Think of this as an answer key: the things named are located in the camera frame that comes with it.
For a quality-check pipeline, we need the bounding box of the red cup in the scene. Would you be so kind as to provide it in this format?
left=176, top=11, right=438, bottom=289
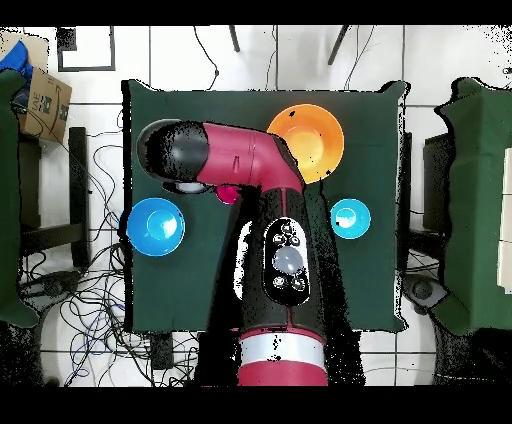
left=214, top=184, right=243, bottom=206

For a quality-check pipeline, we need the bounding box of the large orange bowl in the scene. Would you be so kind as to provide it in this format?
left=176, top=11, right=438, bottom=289
left=266, top=103, right=346, bottom=185

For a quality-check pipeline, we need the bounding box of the small light blue ribbed bowl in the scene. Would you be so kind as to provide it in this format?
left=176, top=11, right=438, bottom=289
left=330, top=198, right=372, bottom=240

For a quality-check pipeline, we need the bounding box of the large blue bowl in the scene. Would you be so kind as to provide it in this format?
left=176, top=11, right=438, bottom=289
left=126, top=197, right=186, bottom=257

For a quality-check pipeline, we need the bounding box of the dark green table cloth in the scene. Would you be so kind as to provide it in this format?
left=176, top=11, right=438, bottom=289
left=121, top=79, right=409, bottom=333

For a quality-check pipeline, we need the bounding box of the black tripod stand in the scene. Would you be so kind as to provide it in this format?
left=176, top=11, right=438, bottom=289
left=327, top=24, right=350, bottom=66

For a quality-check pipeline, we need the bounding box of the green cloth covered table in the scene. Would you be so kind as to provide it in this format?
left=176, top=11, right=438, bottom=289
left=433, top=76, right=512, bottom=337
left=0, top=69, right=40, bottom=330

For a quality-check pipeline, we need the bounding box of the printed cardboard box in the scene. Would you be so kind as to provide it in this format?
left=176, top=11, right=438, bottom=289
left=19, top=67, right=74, bottom=144

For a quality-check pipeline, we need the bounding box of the white box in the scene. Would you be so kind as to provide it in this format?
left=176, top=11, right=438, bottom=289
left=495, top=146, right=512, bottom=295

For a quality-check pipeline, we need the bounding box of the plain cardboard box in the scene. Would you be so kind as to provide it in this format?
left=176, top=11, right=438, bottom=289
left=0, top=31, right=50, bottom=73

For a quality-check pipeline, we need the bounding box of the blue bag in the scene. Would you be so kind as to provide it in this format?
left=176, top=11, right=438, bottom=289
left=0, top=39, right=34, bottom=83

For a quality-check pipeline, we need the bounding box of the black bench frame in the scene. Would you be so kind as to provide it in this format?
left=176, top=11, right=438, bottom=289
left=17, top=126, right=92, bottom=269

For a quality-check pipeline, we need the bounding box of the black pedestal foot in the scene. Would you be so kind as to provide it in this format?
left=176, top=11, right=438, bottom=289
left=19, top=270, right=83, bottom=313
left=401, top=271, right=449, bottom=315

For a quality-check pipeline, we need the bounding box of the black square floor frame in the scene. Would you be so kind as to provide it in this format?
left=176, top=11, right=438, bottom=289
left=56, top=25, right=117, bottom=74

